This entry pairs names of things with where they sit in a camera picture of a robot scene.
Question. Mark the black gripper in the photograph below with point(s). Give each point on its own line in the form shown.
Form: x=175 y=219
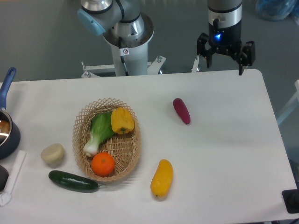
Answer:
x=227 y=41

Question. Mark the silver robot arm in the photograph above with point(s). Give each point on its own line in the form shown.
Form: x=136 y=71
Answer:
x=128 y=31

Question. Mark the yellow mango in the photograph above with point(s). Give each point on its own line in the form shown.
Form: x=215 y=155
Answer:
x=162 y=180

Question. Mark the blue plastic bag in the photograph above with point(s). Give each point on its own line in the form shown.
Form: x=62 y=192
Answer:
x=275 y=10

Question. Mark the purple sweet potato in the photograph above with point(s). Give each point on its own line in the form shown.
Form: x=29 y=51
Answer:
x=182 y=110

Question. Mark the yellow bell pepper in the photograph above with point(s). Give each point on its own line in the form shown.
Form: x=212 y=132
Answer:
x=122 y=121

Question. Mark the woven wicker basket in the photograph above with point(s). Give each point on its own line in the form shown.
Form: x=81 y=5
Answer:
x=125 y=149

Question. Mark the green bok choy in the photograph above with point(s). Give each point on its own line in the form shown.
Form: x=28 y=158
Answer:
x=100 y=131

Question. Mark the black device at edge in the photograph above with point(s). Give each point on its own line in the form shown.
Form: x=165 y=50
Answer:
x=291 y=200

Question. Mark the orange tangerine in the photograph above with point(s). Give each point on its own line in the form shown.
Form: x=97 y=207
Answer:
x=103 y=164

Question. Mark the beige round potato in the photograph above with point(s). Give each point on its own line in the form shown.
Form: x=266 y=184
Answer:
x=53 y=155

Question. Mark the dark green cucumber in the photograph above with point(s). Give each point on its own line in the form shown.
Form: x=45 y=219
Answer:
x=73 y=182

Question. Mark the blue saucepan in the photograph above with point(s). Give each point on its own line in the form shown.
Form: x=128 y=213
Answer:
x=9 y=132

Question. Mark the dark round object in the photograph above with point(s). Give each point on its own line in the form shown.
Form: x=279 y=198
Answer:
x=4 y=174

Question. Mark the white frame at right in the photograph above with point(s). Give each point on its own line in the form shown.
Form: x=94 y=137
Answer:
x=290 y=106

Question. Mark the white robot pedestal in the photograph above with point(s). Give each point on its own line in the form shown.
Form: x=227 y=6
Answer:
x=127 y=62

